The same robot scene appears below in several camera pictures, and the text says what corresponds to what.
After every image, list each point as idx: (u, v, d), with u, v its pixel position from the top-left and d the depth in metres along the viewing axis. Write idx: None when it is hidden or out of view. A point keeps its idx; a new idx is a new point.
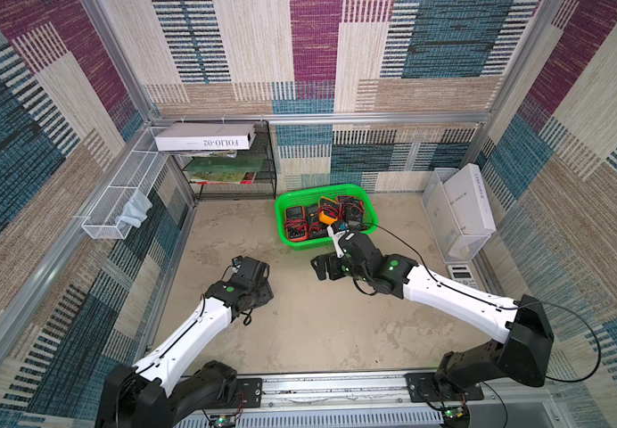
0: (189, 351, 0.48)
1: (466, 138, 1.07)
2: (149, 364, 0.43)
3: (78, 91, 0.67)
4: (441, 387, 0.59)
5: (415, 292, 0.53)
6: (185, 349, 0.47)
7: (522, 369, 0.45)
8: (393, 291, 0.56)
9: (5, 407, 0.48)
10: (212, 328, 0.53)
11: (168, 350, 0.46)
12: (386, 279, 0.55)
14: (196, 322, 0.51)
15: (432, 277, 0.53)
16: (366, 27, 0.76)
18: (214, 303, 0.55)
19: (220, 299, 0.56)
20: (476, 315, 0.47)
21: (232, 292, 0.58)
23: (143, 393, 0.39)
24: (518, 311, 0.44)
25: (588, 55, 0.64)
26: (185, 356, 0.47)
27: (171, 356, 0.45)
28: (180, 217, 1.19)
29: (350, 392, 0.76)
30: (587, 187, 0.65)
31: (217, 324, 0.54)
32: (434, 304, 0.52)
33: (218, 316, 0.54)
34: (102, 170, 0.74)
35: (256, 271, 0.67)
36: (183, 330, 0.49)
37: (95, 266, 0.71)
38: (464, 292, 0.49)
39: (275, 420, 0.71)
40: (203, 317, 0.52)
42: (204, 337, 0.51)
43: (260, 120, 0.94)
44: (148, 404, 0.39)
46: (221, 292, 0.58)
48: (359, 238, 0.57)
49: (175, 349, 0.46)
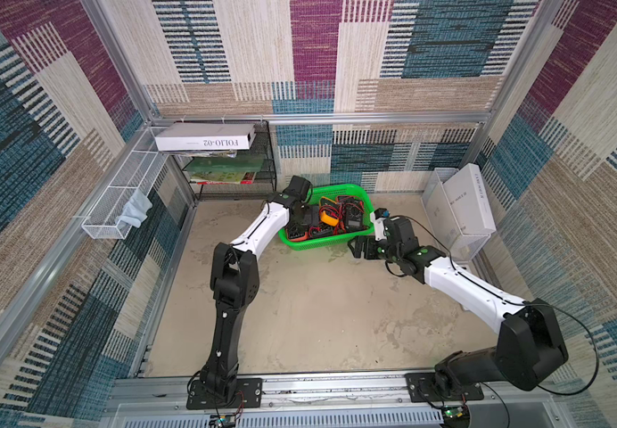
0: (265, 238, 0.65)
1: (466, 138, 1.07)
2: (241, 240, 0.60)
3: (78, 90, 0.66)
4: (438, 379, 0.70)
5: (435, 277, 0.58)
6: (263, 234, 0.63)
7: (514, 366, 0.45)
8: (415, 274, 0.63)
9: (5, 407, 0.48)
10: (278, 222, 0.69)
11: (251, 234, 0.62)
12: (414, 261, 0.62)
14: (266, 217, 0.66)
15: (451, 267, 0.57)
16: (366, 26, 0.75)
18: (275, 206, 0.70)
19: (280, 204, 0.70)
20: (481, 303, 0.50)
21: (288, 197, 0.73)
23: (242, 259, 0.56)
24: (524, 307, 0.46)
25: (588, 55, 0.64)
26: (262, 239, 0.64)
27: (255, 237, 0.61)
28: (180, 217, 1.19)
29: (350, 392, 0.76)
30: (586, 187, 0.65)
31: (281, 219, 0.70)
32: (448, 292, 0.57)
33: (280, 215, 0.69)
34: (102, 170, 0.74)
35: (304, 188, 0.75)
36: (258, 221, 0.65)
37: (95, 266, 0.71)
38: (477, 282, 0.52)
39: (276, 420, 0.71)
40: (270, 215, 0.67)
42: (273, 230, 0.68)
43: (260, 120, 0.94)
44: (248, 264, 0.56)
46: (278, 197, 0.72)
48: (403, 221, 0.64)
49: (256, 233, 0.62)
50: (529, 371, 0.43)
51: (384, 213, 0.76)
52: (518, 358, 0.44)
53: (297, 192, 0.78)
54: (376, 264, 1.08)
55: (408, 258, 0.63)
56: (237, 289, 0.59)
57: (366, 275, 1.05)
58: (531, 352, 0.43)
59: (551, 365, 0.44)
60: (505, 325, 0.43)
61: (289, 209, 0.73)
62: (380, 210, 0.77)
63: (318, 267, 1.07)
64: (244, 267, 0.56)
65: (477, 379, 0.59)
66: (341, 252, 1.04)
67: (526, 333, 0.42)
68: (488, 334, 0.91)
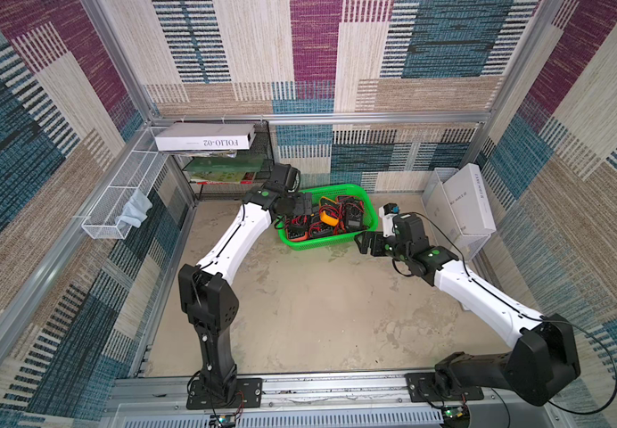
0: (239, 251, 0.54)
1: (466, 138, 1.07)
2: (209, 261, 0.51)
3: (78, 90, 0.66)
4: (438, 378, 0.69)
5: (446, 282, 0.56)
6: (235, 249, 0.53)
7: (526, 382, 0.44)
8: (425, 275, 0.60)
9: (5, 407, 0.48)
10: (255, 230, 0.58)
11: (223, 251, 0.52)
12: (423, 262, 0.59)
14: (241, 225, 0.56)
15: (465, 272, 0.54)
16: (366, 26, 0.75)
18: (252, 208, 0.59)
19: (258, 204, 0.59)
20: (495, 314, 0.48)
21: (267, 196, 0.61)
23: (211, 284, 0.48)
24: (541, 322, 0.44)
25: (588, 55, 0.64)
26: (236, 254, 0.54)
27: (226, 254, 0.52)
28: (180, 217, 1.19)
29: (350, 392, 0.76)
30: (587, 187, 0.65)
31: (259, 226, 0.59)
32: (460, 299, 0.55)
33: (259, 219, 0.58)
34: (102, 170, 0.74)
35: (287, 177, 0.68)
36: (230, 232, 0.55)
37: (95, 266, 0.71)
38: (492, 292, 0.50)
39: (276, 420, 0.71)
40: (246, 221, 0.57)
42: (250, 239, 0.57)
43: (260, 120, 0.94)
44: (215, 291, 0.47)
46: (256, 197, 0.61)
48: (414, 220, 0.61)
49: (227, 249, 0.53)
50: (540, 387, 0.42)
51: (393, 209, 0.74)
52: (530, 374, 0.43)
53: (280, 185, 0.66)
54: (376, 264, 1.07)
55: (417, 259, 0.61)
56: (211, 316, 0.51)
57: (366, 275, 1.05)
58: (546, 370, 0.41)
59: (563, 382, 0.43)
60: (522, 341, 0.42)
61: (269, 209, 0.61)
62: (391, 205, 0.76)
63: (318, 267, 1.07)
64: (215, 295, 0.48)
65: (478, 382, 0.59)
66: (341, 252, 1.04)
67: (544, 351, 0.41)
68: (488, 334, 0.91)
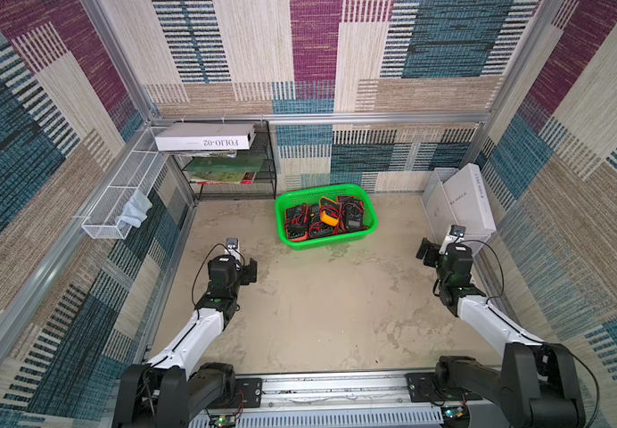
0: (194, 349, 0.51)
1: (466, 138, 1.07)
2: (161, 358, 0.46)
3: (78, 91, 0.66)
4: (438, 371, 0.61)
5: (467, 308, 0.60)
6: (193, 343, 0.50)
7: (510, 397, 0.44)
8: (450, 306, 0.66)
9: (5, 407, 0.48)
10: (210, 328, 0.57)
11: (176, 347, 0.49)
12: (452, 294, 0.66)
14: (194, 325, 0.55)
15: (483, 301, 0.59)
16: (366, 26, 0.75)
18: (206, 309, 0.61)
19: (210, 308, 0.61)
20: (497, 332, 0.51)
21: (218, 301, 0.64)
23: (166, 378, 0.42)
24: (544, 349, 0.45)
25: (588, 55, 0.64)
26: (193, 349, 0.50)
27: (182, 349, 0.49)
28: (180, 217, 1.19)
29: (350, 392, 0.76)
30: (586, 187, 0.65)
31: (213, 324, 0.58)
32: (474, 322, 0.58)
33: (214, 318, 0.59)
34: (102, 170, 0.74)
35: (226, 273, 0.67)
36: (185, 331, 0.53)
37: (95, 266, 0.71)
38: (503, 317, 0.53)
39: (276, 420, 0.71)
40: (201, 320, 0.57)
42: (204, 338, 0.55)
43: (261, 120, 0.94)
44: (173, 384, 0.41)
46: (208, 303, 0.63)
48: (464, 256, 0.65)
49: (183, 343, 0.50)
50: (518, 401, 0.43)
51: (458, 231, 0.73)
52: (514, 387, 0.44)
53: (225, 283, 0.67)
54: (376, 264, 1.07)
55: (449, 290, 0.67)
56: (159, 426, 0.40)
57: (366, 275, 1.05)
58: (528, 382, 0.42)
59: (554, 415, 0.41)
60: (509, 346, 0.45)
61: (224, 313, 0.63)
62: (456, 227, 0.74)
63: (318, 267, 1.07)
64: (168, 391, 0.41)
65: (473, 387, 0.58)
66: (341, 252, 1.04)
67: (530, 364, 0.43)
68: None
